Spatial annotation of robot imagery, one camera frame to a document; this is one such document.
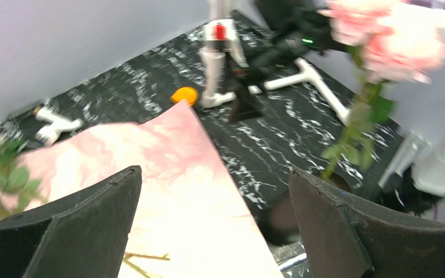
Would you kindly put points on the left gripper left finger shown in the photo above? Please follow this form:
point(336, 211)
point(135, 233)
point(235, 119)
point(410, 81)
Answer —
point(83, 234)

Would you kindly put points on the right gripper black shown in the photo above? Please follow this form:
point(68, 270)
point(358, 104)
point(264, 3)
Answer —
point(284, 50)

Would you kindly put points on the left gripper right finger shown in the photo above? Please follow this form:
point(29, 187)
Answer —
point(347, 236)

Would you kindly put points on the green flower stem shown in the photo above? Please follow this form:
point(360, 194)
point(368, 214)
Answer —
point(15, 180)

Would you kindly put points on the pink wrapping paper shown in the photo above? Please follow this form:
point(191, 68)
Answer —
point(190, 220)

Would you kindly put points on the pink flower bunch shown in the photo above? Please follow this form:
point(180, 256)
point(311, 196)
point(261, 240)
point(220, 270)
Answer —
point(388, 42)

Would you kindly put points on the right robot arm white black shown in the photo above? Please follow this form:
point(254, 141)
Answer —
point(420, 108)

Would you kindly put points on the black vase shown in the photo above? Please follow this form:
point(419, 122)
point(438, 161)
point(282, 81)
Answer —
point(279, 225)

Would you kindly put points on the small orange object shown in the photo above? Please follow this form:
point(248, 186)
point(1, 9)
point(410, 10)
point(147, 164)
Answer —
point(189, 94)

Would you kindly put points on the small spring connector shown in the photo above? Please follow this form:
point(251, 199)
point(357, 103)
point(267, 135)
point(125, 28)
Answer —
point(57, 125)

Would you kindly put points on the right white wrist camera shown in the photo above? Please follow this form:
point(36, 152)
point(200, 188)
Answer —
point(222, 35)

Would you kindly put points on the white pvc pipe frame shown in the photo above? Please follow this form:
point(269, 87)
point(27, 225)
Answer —
point(281, 17)

